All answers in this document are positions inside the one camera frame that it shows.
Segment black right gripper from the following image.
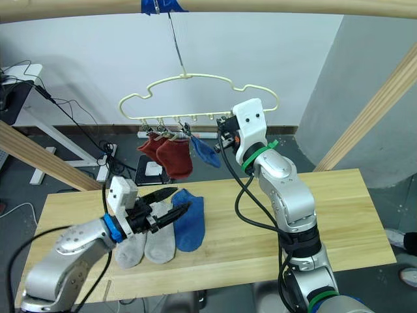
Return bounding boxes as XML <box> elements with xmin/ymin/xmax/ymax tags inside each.
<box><xmin>214</xmin><ymin>113</ymin><xmax>242</xmax><ymax>154</ymax></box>

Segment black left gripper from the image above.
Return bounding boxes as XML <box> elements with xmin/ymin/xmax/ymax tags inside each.
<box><xmin>126</xmin><ymin>186</ymin><xmax>193</xmax><ymax>233</ymax></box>

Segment blue sock with clip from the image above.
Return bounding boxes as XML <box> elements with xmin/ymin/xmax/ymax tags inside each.
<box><xmin>190</xmin><ymin>134</ymin><xmax>222</xmax><ymax>169</ymax></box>

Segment metal hanger clip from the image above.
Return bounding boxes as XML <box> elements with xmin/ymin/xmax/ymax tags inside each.
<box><xmin>157</xmin><ymin>117</ymin><xmax>177</xmax><ymax>142</ymax></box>
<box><xmin>177</xmin><ymin>119</ymin><xmax>194</xmax><ymax>140</ymax></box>
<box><xmin>141</xmin><ymin>117</ymin><xmax>158</xmax><ymax>138</ymax></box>

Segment cream plastic clip hanger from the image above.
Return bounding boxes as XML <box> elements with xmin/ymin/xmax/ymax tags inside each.
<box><xmin>118</xmin><ymin>73</ymin><xmax>280</xmax><ymax>123</ymax></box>

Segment metal hanger hook rod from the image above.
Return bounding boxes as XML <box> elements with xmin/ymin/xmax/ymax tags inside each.
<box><xmin>167</xmin><ymin>10</ymin><xmax>188</xmax><ymax>76</ymax></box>

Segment white tube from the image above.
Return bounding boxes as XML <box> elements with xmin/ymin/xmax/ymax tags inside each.
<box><xmin>137</xmin><ymin>130</ymin><xmax>220</xmax><ymax>140</ymax></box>

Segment blue ankle sock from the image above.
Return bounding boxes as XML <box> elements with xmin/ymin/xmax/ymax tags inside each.
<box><xmin>171</xmin><ymin>188</ymin><xmax>207</xmax><ymax>253</ymax></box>

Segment black floor mat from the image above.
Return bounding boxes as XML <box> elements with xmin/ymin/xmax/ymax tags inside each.
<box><xmin>134</xmin><ymin>154</ymin><xmax>171</xmax><ymax>187</ymax></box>

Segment small white box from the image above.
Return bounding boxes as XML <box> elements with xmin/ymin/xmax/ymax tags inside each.
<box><xmin>145</xmin><ymin>162</ymin><xmax>164</xmax><ymax>177</ymax></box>

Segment green zip tie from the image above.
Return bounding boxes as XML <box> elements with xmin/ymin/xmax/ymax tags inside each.
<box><xmin>241</xmin><ymin>139</ymin><xmax>280</xmax><ymax>172</ymax></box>

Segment grey sock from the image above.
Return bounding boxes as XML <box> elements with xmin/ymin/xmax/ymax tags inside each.
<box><xmin>144</xmin><ymin>200</ymin><xmax>177</xmax><ymax>264</ymax></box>
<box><xmin>113</xmin><ymin>228</ymin><xmax>147</xmax><ymax>269</ymax></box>

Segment large red sock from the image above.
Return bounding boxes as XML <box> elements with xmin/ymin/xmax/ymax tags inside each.
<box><xmin>156</xmin><ymin>138</ymin><xmax>194</xmax><ymax>179</ymax></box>

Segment small red sock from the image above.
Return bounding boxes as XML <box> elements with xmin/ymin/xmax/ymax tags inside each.
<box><xmin>136</xmin><ymin>134</ymin><xmax>164</xmax><ymax>167</ymax></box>

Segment white power strip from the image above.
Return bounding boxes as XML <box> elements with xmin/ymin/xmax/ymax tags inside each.
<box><xmin>96</xmin><ymin>145</ymin><xmax>118</xmax><ymax>182</ymax></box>

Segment blue tape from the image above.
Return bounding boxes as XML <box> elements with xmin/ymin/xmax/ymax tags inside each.
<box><xmin>140</xmin><ymin>0</ymin><xmax>190</xmax><ymax>16</ymax></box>

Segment white desk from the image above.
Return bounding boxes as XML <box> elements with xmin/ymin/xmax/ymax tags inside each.
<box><xmin>0</xmin><ymin>63</ymin><xmax>98</xmax><ymax>185</ymax></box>

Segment black desk mat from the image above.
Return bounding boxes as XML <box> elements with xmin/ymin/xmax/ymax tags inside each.
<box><xmin>0</xmin><ymin>80</ymin><xmax>35</xmax><ymax>127</ymax></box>

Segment grey shoe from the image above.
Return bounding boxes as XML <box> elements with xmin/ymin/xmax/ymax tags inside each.
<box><xmin>399</xmin><ymin>267</ymin><xmax>417</xmax><ymax>284</ymax></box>
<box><xmin>385</xmin><ymin>228</ymin><xmax>412</xmax><ymax>249</ymax></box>

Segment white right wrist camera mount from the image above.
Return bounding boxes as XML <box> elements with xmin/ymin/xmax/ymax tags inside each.
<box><xmin>231</xmin><ymin>97</ymin><xmax>268</xmax><ymax>164</ymax></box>

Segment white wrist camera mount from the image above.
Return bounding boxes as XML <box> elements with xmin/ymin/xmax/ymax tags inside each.
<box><xmin>231</xmin><ymin>97</ymin><xmax>268</xmax><ymax>164</ymax></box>
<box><xmin>108</xmin><ymin>175</ymin><xmax>140</xmax><ymax>236</ymax></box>

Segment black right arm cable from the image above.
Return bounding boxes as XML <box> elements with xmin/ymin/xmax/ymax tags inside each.
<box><xmin>216</xmin><ymin>140</ymin><xmax>296</xmax><ymax>313</ymax></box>

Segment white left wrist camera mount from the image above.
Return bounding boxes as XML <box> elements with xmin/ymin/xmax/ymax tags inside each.
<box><xmin>108</xmin><ymin>175</ymin><xmax>140</xmax><ymax>236</ymax></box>

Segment horizontal wooden frame beam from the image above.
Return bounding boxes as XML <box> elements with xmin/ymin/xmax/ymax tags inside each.
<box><xmin>0</xmin><ymin>0</ymin><xmax>417</xmax><ymax>24</ymax></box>

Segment black floor cable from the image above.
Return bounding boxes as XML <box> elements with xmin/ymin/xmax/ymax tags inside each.
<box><xmin>0</xmin><ymin>60</ymin><xmax>137</xmax><ymax>173</ymax></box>

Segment white floor cable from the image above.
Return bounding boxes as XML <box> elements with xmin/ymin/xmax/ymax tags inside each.
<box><xmin>0</xmin><ymin>201</ymin><xmax>37</xmax><ymax>236</ymax></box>

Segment diagonal wooden frame brace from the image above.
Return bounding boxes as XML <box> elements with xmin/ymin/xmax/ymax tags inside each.
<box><xmin>0</xmin><ymin>119</ymin><xmax>102</xmax><ymax>192</ymax></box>

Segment light wooden frame post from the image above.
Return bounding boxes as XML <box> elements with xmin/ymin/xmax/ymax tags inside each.
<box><xmin>312</xmin><ymin>42</ymin><xmax>417</xmax><ymax>173</ymax></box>

